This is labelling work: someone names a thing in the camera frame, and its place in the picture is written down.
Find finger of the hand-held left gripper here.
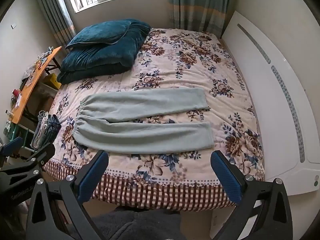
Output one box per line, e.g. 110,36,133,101
24,144,56,173
0,137,23,162

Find person's dark fleece clothing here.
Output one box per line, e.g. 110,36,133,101
90,209,183,240

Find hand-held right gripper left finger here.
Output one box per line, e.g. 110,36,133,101
26,150,110,240

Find orange wooden folding table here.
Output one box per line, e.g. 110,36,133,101
11,46,62,130

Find grey-green curtain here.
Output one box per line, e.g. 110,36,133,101
32,0,75,48
168,0,235,39

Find light green pants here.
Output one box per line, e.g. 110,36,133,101
74,86,215,155

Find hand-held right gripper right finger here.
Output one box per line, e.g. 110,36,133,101
210,150,293,240

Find stack of folded clothes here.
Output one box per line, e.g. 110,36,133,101
30,110,62,149

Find teal folded duvet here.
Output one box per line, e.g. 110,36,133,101
57,19,151,85

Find yellow box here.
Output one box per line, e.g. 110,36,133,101
44,74,61,90

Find white headboard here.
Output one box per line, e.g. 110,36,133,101
221,10,320,197

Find teal pillow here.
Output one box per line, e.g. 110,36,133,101
65,20,132,49

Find floral blanket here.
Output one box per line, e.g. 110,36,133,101
41,27,265,212

